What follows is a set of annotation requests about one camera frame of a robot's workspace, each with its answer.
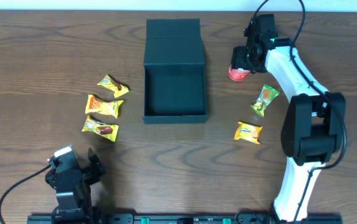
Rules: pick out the yellow Apollo cake packet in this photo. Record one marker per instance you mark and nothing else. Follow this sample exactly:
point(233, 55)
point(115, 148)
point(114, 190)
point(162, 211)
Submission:
point(107, 131)

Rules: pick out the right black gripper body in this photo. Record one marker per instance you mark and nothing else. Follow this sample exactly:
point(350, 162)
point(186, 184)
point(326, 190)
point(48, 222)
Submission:
point(242, 58)

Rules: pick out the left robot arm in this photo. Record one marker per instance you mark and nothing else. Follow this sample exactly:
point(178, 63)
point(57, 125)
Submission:
point(75, 206)

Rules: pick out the dark green open gift box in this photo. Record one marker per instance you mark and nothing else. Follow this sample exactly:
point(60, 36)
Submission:
point(175, 65)

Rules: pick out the orange-yellow biscuit packet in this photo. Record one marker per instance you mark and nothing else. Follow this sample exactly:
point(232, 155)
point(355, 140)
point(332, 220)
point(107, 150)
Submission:
point(248, 132)

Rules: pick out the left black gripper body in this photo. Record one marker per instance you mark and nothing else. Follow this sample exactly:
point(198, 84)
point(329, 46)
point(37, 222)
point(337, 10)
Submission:
point(52, 178)

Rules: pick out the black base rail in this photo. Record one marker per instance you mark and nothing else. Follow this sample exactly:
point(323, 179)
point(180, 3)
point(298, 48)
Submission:
point(242, 218)

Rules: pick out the red Pringles can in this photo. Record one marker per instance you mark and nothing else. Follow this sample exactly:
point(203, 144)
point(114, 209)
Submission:
point(238, 74)

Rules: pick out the green snack packet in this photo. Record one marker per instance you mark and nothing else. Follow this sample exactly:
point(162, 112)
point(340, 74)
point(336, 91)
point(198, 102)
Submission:
point(267, 95)

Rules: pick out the yellow peanut butter packet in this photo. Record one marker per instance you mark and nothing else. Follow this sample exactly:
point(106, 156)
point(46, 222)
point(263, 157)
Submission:
point(96, 105)

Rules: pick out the yellow chocolate cake packet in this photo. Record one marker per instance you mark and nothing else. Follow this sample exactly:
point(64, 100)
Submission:
point(111, 84)

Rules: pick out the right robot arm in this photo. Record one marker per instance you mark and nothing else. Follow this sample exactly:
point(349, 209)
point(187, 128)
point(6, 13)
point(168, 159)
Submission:
point(313, 128)

